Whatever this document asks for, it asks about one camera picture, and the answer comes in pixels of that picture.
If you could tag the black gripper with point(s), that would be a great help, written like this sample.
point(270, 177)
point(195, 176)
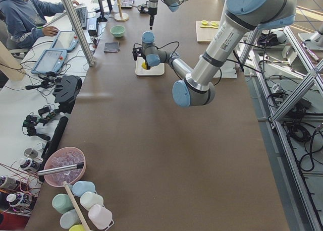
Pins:
point(145, 61)
point(152, 11)

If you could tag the yellow lemon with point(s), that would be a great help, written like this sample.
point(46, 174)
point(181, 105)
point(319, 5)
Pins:
point(145, 66)

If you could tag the white rabbit print tray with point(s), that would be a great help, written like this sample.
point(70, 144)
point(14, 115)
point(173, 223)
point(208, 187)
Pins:
point(153, 71)

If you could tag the grey folded cloth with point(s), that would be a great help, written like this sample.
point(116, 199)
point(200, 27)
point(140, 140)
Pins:
point(111, 47)

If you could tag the light green bowl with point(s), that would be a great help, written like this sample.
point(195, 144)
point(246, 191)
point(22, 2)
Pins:
point(117, 31)

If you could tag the wooden mug tree stand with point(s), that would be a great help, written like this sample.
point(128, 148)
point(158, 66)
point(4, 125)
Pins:
point(120, 16)

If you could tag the bamboo cutting board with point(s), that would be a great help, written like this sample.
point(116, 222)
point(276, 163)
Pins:
point(205, 35)

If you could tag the yellow plastic knife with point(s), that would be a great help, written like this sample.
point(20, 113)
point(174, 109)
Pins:
point(213, 27)

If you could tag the upper lemon slice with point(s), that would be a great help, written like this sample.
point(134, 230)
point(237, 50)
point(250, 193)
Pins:
point(213, 23)

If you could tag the black keyboard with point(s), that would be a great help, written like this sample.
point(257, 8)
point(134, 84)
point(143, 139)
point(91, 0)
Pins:
point(82, 16)

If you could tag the upper teach pendant tablet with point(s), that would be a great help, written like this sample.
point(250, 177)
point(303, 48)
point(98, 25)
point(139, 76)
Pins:
point(65, 40)

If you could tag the teach pendant tablet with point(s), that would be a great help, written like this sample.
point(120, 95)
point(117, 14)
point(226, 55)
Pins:
point(51, 60)
point(65, 40)

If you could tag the black device stand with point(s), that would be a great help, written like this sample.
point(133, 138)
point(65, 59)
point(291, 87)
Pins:
point(66, 91)

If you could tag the lower teach pendant tablet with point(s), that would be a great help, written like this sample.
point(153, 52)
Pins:
point(51, 60)

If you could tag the person in blue hoodie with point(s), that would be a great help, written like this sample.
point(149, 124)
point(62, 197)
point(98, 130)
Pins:
point(25, 20)

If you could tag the pink bowl of ice cubes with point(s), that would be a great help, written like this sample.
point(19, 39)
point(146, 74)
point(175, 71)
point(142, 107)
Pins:
point(63, 157)

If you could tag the blue plastic cup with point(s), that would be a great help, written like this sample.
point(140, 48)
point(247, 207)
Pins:
point(80, 187)

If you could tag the white plastic cup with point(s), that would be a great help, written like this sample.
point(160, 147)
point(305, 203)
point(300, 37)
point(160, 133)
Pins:
point(89, 199)

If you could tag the pink plastic cup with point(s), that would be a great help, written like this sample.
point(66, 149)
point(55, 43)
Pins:
point(100, 216)

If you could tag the yellow plastic cup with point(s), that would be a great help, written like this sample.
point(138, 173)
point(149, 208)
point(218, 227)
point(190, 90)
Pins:
point(77, 227)

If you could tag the aluminium frame post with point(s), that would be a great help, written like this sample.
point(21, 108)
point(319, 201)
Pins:
point(72, 15)

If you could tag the metal scoop handle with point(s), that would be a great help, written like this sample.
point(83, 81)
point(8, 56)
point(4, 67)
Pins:
point(61, 169)

